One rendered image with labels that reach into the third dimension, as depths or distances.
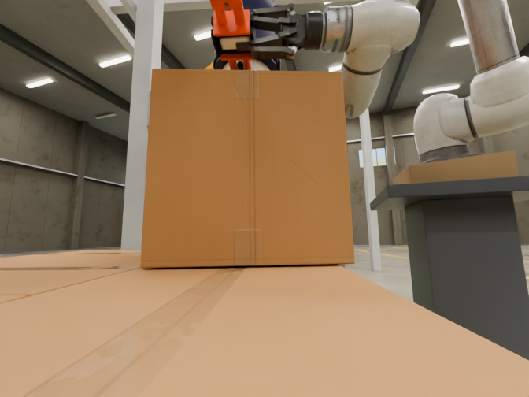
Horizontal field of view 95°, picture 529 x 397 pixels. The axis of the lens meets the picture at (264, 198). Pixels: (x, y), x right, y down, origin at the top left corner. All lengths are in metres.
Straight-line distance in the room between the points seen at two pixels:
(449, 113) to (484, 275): 0.55
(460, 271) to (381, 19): 0.77
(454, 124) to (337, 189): 0.69
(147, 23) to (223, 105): 2.28
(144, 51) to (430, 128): 2.23
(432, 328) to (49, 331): 0.26
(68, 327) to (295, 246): 0.35
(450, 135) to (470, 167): 0.14
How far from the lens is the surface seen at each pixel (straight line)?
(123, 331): 0.21
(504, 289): 1.07
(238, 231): 0.46
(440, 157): 1.10
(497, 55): 1.12
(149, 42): 2.65
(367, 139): 4.51
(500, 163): 1.08
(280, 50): 0.65
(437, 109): 1.14
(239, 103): 0.53
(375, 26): 0.68
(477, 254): 1.04
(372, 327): 0.20
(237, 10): 0.64
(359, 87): 0.74
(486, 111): 1.10
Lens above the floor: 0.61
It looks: 8 degrees up
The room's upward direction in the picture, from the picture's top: 1 degrees counter-clockwise
